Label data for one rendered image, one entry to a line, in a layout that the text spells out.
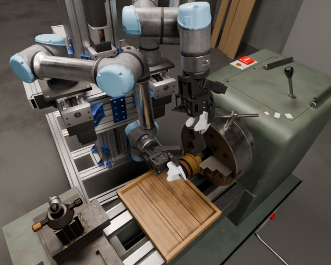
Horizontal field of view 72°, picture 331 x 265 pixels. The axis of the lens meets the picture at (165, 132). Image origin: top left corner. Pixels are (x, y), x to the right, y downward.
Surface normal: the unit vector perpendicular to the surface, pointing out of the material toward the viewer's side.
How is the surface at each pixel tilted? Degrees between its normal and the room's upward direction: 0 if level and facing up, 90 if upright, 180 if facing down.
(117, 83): 89
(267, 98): 0
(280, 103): 0
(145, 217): 0
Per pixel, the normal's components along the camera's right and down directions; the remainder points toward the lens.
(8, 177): 0.04, -0.71
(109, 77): -0.22, 0.68
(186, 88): 0.62, 0.38
